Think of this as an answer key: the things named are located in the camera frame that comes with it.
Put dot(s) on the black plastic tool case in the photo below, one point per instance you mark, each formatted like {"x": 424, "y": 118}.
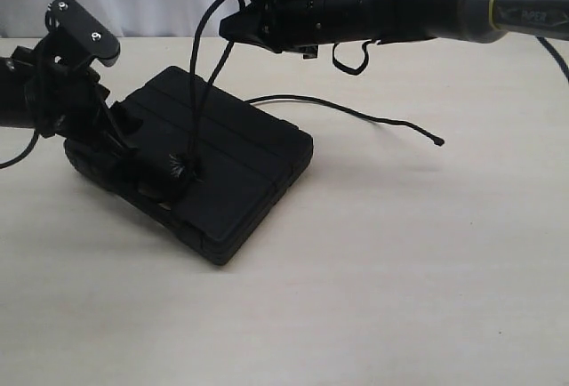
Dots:
{"x": 247, "y": 161}

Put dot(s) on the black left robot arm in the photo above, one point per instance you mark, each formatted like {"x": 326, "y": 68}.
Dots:
{"x": 6, "y": 106}

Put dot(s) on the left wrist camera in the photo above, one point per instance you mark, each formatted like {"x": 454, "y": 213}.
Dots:
{"x": 79, "y": 37}

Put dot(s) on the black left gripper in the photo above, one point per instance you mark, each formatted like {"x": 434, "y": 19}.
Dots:
{"x": 45, "y": 97}

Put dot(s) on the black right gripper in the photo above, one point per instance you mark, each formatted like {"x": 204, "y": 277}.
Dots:
{"x": 278, "y": 26}

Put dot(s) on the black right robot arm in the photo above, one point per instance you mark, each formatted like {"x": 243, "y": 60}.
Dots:
{"x": 407, "y": 21}

